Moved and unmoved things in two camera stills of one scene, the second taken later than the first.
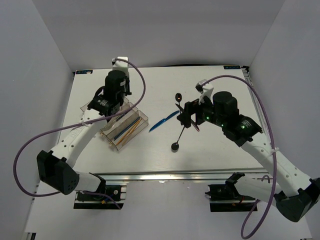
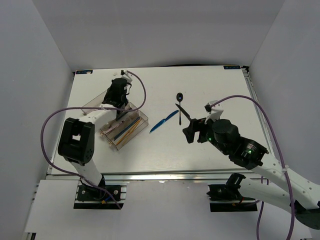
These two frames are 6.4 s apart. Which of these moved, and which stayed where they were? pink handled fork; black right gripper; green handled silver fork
Moved: black right gripper; pink handled fork
Stayed: green handled silver fork
